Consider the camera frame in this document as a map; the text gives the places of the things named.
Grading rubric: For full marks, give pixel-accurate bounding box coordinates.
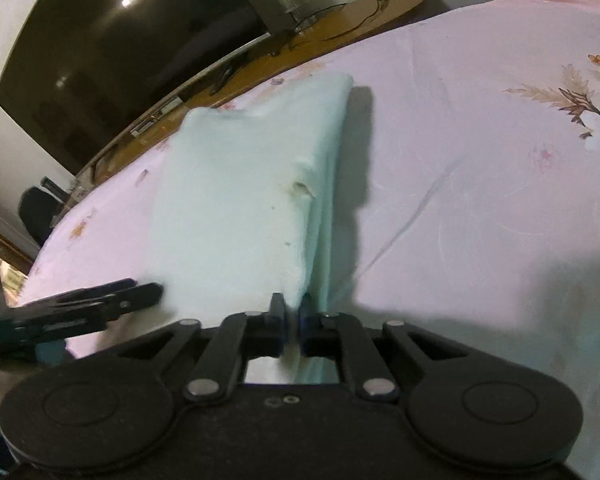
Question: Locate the pink floral bedsheet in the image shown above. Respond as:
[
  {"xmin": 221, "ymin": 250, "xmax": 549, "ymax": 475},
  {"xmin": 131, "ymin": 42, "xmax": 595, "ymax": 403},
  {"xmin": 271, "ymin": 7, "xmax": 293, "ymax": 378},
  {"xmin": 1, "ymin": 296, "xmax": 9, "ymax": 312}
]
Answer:
[{"xmin": 15, "ymin": 0, "xmax": 600, "ymax": 480}]

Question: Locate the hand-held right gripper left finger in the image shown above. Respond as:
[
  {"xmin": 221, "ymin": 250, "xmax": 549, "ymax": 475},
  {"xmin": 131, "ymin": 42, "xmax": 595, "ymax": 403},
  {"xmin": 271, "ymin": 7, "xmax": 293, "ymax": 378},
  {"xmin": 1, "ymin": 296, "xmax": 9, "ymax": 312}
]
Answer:
[{"xmin": 115, "ymin": 292, "xmax": 287, "ymax": 405}]

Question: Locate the black cable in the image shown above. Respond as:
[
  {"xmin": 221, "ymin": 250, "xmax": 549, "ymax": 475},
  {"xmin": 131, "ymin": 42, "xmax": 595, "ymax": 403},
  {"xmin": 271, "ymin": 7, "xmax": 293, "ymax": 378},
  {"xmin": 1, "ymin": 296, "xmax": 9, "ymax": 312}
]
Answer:
[{"xmin": 267, "ymin": 0, "xmax": 412, "ymax": 57}]

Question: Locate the wooden door frame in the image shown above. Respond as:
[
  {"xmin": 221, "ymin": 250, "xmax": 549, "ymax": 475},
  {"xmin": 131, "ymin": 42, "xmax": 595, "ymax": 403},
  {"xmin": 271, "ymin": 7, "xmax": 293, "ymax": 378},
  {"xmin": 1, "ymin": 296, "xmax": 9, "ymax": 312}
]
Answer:
[{"xmin": 0, "ymin": 219, "xmax": 37, "ymax": 275}]

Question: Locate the slim silver set-top box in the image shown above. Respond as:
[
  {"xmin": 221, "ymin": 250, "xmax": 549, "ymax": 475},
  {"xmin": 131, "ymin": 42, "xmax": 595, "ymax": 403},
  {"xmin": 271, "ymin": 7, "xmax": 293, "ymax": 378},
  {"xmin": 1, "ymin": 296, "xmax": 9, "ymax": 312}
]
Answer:
[{"xmin": 130, "ymin": 97, "xmax": 185, "ymax": 137}]

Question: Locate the pale green small garment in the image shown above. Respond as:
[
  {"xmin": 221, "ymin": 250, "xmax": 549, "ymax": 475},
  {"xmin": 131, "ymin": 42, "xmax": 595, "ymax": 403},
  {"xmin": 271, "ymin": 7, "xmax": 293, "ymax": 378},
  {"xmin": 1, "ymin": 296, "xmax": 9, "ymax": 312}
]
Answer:
[{"xmin": 142, "ymin": 71, "xmax": 354, "ymax": 386}]

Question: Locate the black flat screen television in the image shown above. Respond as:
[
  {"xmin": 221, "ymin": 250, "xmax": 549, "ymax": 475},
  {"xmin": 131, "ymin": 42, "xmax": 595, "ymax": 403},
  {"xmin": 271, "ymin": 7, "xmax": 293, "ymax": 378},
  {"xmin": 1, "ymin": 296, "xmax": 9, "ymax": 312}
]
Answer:
[{"xmin": 0, "ymin": 0, "xmax": 272, "ymax": 176}]

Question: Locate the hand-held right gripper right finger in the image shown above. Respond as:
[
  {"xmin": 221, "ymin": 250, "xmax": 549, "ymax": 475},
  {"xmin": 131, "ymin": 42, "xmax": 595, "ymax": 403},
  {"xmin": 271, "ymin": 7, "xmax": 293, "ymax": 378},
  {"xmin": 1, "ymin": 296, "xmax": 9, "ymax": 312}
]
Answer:
[{"xmin": 299, "ymin": 292, "xmax": 470, "ymax": 405}]

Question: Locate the black chair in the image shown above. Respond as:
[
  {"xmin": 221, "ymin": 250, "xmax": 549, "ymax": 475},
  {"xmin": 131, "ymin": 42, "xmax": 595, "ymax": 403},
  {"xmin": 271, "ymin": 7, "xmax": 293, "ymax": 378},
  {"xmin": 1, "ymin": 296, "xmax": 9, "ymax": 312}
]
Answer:
[{"xmin": 18, "ymin": 176, "xmax": 74, "ymax": 247}]

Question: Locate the wooden television cabinet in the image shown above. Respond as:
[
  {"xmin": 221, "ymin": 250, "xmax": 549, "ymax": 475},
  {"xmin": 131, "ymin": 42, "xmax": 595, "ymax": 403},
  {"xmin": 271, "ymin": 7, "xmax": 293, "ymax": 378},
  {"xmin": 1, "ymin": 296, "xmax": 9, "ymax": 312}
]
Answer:
[{"xmin": 72, "ymin": 0, "xmax": 433, "ymax": 191}]

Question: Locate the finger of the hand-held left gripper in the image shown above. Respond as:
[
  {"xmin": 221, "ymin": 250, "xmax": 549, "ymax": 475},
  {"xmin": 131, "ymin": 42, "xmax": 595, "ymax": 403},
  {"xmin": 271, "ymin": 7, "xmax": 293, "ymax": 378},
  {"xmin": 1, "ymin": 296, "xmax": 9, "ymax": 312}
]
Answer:
[
  {"xmin": 10, "ymin": 278, "xmax": 139, "ymax": 313},
  {"xmin": 7, "ymin": 282, "xmax": 165, "ymax": 345}
]

